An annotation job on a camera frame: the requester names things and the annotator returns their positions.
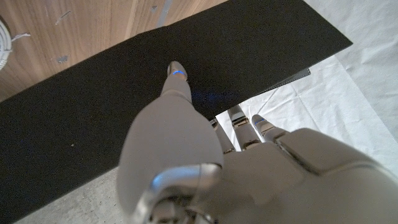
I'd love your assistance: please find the coiled white charging cable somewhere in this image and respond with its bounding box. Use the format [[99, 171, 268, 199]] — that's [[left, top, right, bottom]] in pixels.
[[0, 19, 32, 72]]

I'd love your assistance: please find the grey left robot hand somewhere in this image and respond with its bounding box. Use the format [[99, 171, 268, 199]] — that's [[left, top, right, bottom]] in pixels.
[[116, 60, 398, 224]]

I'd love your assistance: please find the white cloth backdrop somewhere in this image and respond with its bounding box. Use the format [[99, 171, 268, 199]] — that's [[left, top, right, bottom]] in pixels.
[[216, 0, 398, 178]]

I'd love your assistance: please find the black foam board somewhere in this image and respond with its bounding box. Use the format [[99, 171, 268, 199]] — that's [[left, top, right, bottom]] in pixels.
[[0, 0, 354, 224]]

